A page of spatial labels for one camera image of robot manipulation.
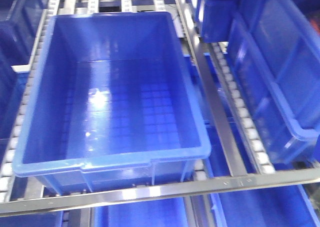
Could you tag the large empty blue bin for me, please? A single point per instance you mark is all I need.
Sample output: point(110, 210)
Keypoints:
point(112, 105)

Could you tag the white roller track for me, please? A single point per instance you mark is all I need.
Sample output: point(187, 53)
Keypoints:
point(246, 127)

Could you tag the blue bin at right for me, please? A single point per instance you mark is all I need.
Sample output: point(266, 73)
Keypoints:
point(274, 56)

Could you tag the steel shelf divider rail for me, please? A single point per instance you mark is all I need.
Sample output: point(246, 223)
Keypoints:
point(218, 115)

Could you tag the steel shelf front rail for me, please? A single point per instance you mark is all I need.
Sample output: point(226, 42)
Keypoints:
point(156, 192)

